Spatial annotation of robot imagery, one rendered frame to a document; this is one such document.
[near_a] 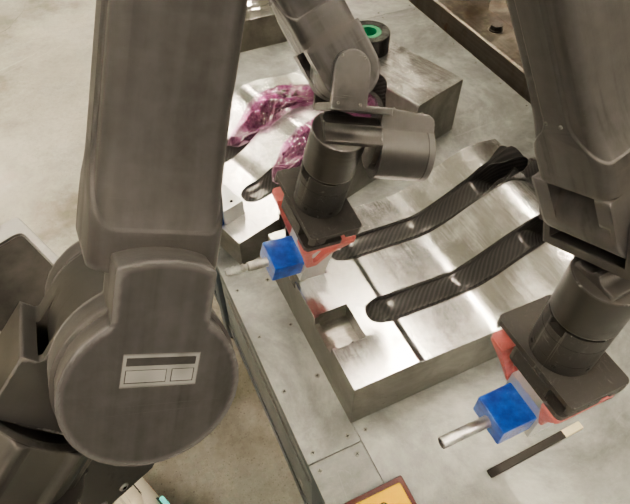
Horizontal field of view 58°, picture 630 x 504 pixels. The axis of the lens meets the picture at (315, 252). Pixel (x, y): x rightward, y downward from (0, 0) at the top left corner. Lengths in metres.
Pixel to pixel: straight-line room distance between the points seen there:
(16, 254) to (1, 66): 2.54
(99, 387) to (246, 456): 1.35
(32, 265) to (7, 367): 0.35
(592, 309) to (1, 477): 0.38
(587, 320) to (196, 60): 0.35
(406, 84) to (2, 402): 0.87
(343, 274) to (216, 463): 0.94
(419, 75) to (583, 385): 0.68
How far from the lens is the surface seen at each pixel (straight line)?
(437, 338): 0.71
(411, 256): 0.78
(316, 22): 0.55
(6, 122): 2.77
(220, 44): 0.24
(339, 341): 0.72
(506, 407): 0.62
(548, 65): 0.37
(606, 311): 0.47
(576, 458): 0.79
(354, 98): 0.55
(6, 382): 0.28
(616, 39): 0.38
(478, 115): 1.19
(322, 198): 0.60
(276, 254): 0.70
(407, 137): 0.58
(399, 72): 1.07
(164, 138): 0.24
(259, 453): 1.59
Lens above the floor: 1.48
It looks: 50 degrees down
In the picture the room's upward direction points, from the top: straight up
